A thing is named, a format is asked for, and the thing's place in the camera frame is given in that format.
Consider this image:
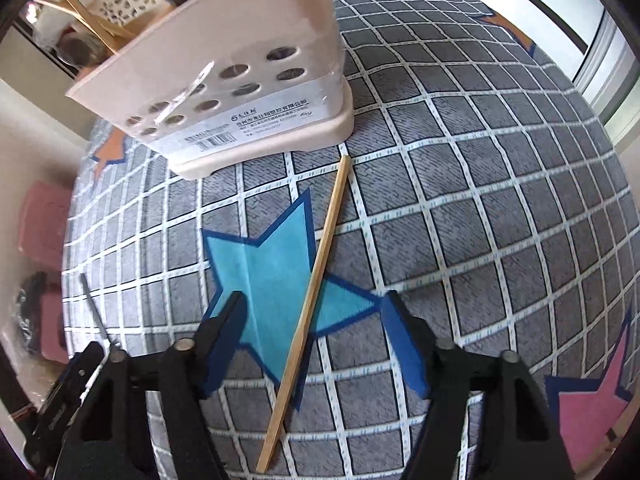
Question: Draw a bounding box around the grey checked star blanket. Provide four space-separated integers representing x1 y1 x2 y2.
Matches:
60 0 637 480

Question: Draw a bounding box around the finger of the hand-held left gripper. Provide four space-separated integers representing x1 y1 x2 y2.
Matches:
69 341 108 387

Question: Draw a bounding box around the black-handled fork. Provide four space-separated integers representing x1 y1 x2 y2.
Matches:
81 273 122 352

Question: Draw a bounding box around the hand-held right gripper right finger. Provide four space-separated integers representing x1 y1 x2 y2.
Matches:
381 290 576 480

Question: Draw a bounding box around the pink plastic box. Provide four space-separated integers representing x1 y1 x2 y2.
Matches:
17 182 73 266

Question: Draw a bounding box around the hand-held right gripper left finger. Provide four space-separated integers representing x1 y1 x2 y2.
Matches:
60 291 248 480

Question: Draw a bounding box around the beige plastic utensil holder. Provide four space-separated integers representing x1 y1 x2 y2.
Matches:
66 0 355 181

